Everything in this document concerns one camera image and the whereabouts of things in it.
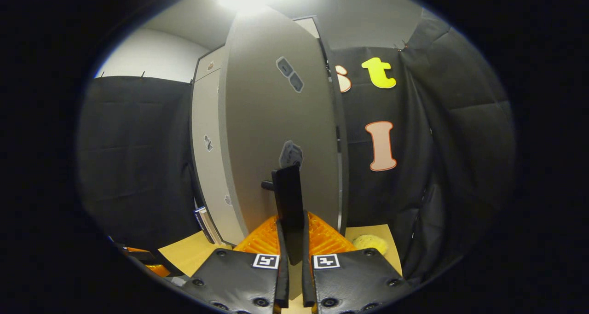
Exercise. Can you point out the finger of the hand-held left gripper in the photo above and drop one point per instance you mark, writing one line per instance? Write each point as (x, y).
(152, 261)

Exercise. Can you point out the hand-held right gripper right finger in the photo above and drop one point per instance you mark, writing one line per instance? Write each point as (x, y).
(307, 282)

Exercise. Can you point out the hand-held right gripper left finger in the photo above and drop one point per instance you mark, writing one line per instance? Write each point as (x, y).
(282, 282)

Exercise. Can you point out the grey cabinet door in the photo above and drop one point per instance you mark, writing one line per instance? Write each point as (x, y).
(276, 120)
(207, 176)

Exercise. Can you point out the grey double-door shoe cabinet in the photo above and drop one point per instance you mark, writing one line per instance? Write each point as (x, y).
(343, 97)

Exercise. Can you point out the dark blue book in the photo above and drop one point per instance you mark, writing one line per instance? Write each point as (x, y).
(202, 224)

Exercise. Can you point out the yellow plush toy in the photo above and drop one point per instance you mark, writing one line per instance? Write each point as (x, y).
(370, 243)

